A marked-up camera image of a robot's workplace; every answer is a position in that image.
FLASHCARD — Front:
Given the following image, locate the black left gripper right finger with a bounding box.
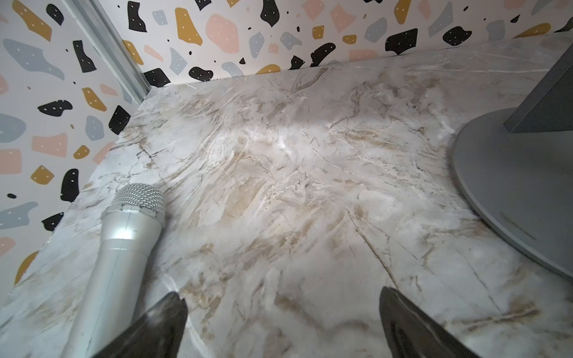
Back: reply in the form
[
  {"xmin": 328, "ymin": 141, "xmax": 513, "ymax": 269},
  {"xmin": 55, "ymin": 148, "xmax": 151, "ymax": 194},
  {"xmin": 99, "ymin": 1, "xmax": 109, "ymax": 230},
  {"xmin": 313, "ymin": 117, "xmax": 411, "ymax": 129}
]
[{"xmin": 379, "ymin": 286, "xmax": 478, "ymax": 358}]

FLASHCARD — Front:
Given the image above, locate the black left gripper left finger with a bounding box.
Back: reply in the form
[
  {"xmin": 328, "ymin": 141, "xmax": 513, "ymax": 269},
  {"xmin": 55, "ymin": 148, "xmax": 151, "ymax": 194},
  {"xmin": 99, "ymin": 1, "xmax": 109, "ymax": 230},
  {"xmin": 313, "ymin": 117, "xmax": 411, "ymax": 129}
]
[{"xmin": 95, "ymin": 292, "xmax": 188, "ymax": 358}]

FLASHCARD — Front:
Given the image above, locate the grey monitor stand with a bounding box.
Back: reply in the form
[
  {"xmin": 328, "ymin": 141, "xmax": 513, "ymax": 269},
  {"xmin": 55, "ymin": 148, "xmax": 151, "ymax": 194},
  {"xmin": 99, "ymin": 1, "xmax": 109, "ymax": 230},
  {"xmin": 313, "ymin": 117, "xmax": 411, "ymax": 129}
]
[{"xmin": 452, "ymin": 50, "xmax": 572, "ymax": 278}]

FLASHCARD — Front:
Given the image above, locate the silver microphone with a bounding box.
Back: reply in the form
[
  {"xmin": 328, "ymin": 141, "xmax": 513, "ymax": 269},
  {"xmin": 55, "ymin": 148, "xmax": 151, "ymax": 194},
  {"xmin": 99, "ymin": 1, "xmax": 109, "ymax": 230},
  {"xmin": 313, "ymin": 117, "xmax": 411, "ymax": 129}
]
[{"xmin": 63, "ymin": 183, "xmax": 166, "ymax": 357}]

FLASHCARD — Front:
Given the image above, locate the left aluminium corner post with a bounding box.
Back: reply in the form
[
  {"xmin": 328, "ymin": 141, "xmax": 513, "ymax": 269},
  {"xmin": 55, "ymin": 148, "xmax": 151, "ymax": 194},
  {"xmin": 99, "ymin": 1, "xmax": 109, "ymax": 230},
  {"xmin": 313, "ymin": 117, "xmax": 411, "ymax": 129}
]
[{"xmin": 64, "ymin": 0, "xmax": 151, "ymax": 104}]

